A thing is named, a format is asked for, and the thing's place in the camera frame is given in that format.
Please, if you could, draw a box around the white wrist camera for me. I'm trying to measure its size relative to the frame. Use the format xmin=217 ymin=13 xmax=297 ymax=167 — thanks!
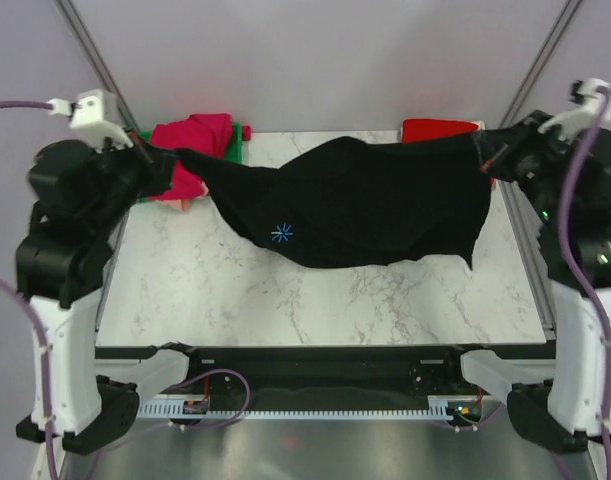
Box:
xmin=48 ymin=89 xmax=134 ymax=153
xmin=538 ymin=78 xmax=611 ymax=141

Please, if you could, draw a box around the black t shirt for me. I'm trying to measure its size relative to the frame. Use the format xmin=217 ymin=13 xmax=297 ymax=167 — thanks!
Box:
xmin=177 ymin=134 xmax=491 ymax=269

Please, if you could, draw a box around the magenta t shirt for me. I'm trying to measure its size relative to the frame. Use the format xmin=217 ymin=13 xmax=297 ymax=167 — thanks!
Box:
xmin=148 ymin=113 xmax=252 ymax=201

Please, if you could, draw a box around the white slotted cable duct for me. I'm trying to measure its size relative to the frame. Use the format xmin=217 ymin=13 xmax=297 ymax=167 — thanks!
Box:
xmin=136 ymin=395 xmax=472 ymax=421

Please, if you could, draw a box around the green plastic tray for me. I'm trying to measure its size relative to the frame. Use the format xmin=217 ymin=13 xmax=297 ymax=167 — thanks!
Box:
xmin=137 ymin=122 xmax=244 ymax=203

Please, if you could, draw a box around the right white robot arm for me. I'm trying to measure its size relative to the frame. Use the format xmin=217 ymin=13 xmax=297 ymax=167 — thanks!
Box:
xmin=442 ymin=110 xmax=611 ymax=454

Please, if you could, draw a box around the right aluminium frame post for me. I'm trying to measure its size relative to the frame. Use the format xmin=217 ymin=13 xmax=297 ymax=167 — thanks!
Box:
xmin=499 ymin=0 xmax=585 ymax=127

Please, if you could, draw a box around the peach pink t shirt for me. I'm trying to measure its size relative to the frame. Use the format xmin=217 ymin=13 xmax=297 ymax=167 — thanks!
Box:
xmin=156 ymin=181 xmax=210 ymax=212

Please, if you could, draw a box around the left aluminium frame post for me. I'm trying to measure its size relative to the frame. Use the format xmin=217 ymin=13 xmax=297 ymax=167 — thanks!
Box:
xmin=53 ymin=0 xmax=139 ymax=130

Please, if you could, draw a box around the folded red t shirt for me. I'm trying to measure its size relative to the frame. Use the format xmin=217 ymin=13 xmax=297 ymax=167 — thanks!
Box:
xmin=399 ymin=118 xmax=485 ymax=144

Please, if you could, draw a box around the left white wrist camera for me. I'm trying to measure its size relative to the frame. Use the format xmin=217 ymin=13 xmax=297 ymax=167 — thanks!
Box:
xmin=48 ymin=89 xmax=134 ymax=153

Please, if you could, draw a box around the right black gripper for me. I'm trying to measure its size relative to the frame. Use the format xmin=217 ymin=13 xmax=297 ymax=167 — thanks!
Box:
xmin=475 ymin=109 xmax=575 ymax=223

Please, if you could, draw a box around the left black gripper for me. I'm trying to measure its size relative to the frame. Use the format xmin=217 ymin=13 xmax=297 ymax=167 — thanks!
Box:
xmin=90 ymin=126 xmax=180 ymax=237

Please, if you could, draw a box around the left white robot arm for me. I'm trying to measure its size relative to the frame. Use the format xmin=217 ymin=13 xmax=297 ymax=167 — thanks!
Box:
xmin=15 ymin=140 xmax=205 ymax=455

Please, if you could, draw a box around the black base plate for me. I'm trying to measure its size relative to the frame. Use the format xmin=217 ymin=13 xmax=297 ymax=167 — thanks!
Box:
xmin=94 ymin=344 xmax=556 ymax=401

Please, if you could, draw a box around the aluminium frame post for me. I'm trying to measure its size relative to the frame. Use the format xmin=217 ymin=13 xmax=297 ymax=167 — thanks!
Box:
xmin=53 ymin=0 xmax=139 ymax=130
xmin=499 ymin=0 xmax=585 ymax=127

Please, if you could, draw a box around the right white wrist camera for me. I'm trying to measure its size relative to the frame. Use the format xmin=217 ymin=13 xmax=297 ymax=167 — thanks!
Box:
xmin=538 ymin=78 xmax=611 ymax=141

